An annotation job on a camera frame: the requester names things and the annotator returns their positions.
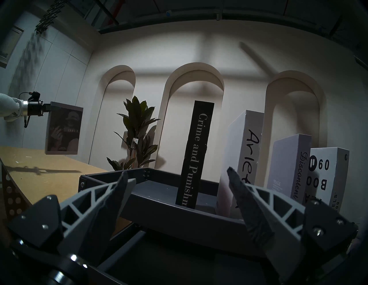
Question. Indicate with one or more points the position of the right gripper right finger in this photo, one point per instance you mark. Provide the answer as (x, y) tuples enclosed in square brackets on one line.
[(287, 227)]

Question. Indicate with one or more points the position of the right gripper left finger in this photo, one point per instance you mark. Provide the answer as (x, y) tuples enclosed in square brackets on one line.
[(86, 221)]

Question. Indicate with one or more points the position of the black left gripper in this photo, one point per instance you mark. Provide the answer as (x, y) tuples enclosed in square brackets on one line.
[(36, 107)]

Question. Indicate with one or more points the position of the grey Special Issue book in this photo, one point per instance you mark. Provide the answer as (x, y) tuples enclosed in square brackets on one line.
[(64, 129)]

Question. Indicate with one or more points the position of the grey Discontent book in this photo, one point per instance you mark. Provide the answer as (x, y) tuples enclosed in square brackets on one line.
[(287, 161)]

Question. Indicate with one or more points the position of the white Design Hotels yearbook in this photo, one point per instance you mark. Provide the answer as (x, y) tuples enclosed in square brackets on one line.
[(327, 172)]

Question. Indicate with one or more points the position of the Arietta Mobilier book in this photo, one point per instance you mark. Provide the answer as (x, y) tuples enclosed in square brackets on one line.
[(247, 143)]

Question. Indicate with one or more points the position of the Crime and Punishment book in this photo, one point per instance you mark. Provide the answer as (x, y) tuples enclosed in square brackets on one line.
[(198, 143)]

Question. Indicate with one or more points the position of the light wooden display table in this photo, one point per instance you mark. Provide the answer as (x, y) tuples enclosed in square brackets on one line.
[(43, 172)]

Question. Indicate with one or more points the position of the black metal shelf cart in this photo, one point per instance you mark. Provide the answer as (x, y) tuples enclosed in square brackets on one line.
[(187, 227)]

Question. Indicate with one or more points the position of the tall green leafy plant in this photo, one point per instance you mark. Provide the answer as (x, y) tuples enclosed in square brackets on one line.
[(138, 115)]

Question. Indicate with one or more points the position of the black hanging lattice truss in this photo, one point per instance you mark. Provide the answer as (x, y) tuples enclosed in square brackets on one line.
[(49, 15)]

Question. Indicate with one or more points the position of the red ceiling pipe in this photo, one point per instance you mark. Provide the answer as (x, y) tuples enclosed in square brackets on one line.
[(112, 11)]

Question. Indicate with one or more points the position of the dark ceiling pipe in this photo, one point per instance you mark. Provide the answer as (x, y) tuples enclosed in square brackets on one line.
[(187, 15)]

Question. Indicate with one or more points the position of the white framed wall panel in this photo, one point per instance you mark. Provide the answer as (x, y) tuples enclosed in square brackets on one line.
[(8, 46)]

